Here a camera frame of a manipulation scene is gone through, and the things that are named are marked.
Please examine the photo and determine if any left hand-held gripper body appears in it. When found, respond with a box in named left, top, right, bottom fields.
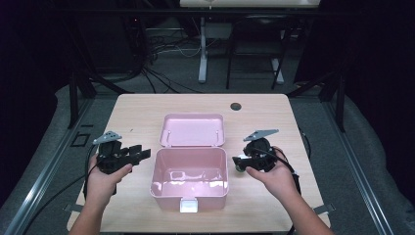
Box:
left=92, top=130, right=131, bottom=175

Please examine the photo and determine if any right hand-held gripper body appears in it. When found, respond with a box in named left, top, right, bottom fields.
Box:
left=243, top=128, right=280, bottom=173

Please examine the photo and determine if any pink storage box white handle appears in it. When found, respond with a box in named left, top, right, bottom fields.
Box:
left=150, top=113, right=229, bottom=213

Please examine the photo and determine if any person's left hand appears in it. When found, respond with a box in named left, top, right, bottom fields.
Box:
left=85, top=155, right=134, bottom=210

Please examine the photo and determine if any person's right hand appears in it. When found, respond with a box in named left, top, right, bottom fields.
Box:
left=245, top=146, right=300, bottom=204

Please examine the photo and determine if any grey tape strip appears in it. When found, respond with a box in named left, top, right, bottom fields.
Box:
left=63, top=203, right=85, bottom=213
left=313, top=203, right=336, bottom=215

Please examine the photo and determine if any black metal stand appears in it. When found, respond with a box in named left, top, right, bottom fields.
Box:
left=287, top=70, right=346, bottom=133
left=67, top=65, right=135, bottom=130

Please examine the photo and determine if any white desk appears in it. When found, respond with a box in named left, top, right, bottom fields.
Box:
left=179, top=0, right=323, bottom=85

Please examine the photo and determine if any black chair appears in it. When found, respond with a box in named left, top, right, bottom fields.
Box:
left=225, top=14, right=295, bottom=91

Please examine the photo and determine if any left hand-held gripper black cable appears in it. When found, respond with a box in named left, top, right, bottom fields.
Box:
left=82, top=145, right=117, bottom=200

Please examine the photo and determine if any hand-held gripper black cable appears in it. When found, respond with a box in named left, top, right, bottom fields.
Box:
left=254, top=146, right=301, bottom=235
left=82, top=145, right=117, bottom=200

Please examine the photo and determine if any right hand-held gripper black cable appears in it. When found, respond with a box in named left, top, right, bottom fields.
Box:
left=254, top=146, right=301, bottom=235

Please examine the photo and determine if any black cable beside table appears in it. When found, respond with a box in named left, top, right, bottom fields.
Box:
left=298, top=126, right=312, bottom=160

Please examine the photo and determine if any aluminium floor rail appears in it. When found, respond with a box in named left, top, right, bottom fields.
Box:
left=321, top=99, right=395, bottom=235
left=3, top=97, right=96, bottom=235

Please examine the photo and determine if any black floor cable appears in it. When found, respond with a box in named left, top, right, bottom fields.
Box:
left=21, top=174, right=87, bottom=235

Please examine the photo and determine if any tangle of floor cables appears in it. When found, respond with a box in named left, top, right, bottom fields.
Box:
left=140, top=27, right=204, bottom=94

